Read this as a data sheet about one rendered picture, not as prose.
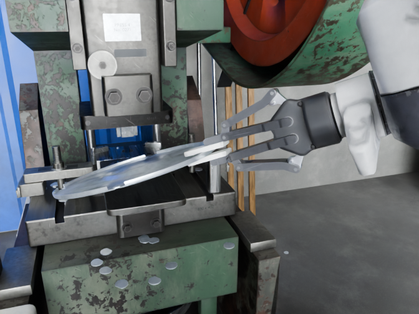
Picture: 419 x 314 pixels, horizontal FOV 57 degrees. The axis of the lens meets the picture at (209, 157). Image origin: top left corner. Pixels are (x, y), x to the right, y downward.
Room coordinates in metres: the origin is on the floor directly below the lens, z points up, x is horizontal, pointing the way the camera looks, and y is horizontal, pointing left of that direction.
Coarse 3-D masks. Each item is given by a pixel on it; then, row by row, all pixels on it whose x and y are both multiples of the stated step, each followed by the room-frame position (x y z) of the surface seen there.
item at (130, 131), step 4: (116, 128) 0.85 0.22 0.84; (124, 128) 0.85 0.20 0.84; (128, 128) 0.85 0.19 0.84; (132, 128) 0.85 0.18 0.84; (136, 128) 0.86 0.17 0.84; (116, 132) 0.86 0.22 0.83; (120, 132) 0.85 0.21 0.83; (124, 132) 0.85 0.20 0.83; (128, 132) 0.85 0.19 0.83; (132, 132) 0.85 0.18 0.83; (136, 132) 0.86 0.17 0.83; (120, 136) 0.85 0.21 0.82; (124, 136) 0.85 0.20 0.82; (128, 136) 0.85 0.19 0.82
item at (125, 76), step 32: (96, 0) 0.78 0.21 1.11; (128, 0) 0.80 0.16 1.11; (96, 32) 0.78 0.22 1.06; (128, 32) 0.80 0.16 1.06; (96, 64) 0.77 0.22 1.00; (128, 64) 0.80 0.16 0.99; (160, 64) 0.82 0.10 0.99; (96, 96) 0.78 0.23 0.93; (128, 96) 0.77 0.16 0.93; (160, 96) 0.82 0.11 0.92
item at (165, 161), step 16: (192, 144) 0.74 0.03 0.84; (128, 160) 0.76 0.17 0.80; (144, 160) 0.67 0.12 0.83; (160, 160) 0.61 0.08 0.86; (176, 160) 0.60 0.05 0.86; (192, 160) 0.54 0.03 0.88; (80, 176) 0.69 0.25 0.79; (96, 176) 0.67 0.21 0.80; (112, 176) 0.58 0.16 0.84; (128, 176) 0.56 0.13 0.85; (144, 176) 0.49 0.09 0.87; (64, 192) 0.58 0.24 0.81; (80, 192) 0.50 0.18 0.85; (96, 192) 0.49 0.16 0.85
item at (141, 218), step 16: (112, 160) 0.81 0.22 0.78; (160, 176) 0.72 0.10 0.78; (112, 192) 0.64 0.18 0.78; (128, 192) 0.64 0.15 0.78; (144, 192) 0.64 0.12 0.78; (160, 192) 0.64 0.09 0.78; (176, 192) 0.64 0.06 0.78; (112, 208) 0.58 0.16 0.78; (128, 208) 0.58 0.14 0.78; (144, 208) 0.59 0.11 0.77; (160, 208) 0.60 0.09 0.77; (128, 224) 0.69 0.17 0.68; (144, 224) 0.71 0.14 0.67; (160, 224) 0.71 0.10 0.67
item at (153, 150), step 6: (144, 144) 0.93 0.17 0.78; (108, 150) 0.88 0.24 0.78; (114, 150) 0.88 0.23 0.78; (120, 150) 0.88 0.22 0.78; (132, 150) 0.89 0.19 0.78; (138, 150) 0.88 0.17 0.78; (144, 150) 0.88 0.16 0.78; (150, 150) 0.88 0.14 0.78; (156, 150) 0.88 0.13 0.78; (96, 156) 0.83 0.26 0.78; (102, 156) 0.83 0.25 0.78; (108, 156) 0.83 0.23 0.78; (114, 156) 0.83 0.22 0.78; (120, 156) 0.83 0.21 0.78; (126, 156) 0.83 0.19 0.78; (132, 156) 0.83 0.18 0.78
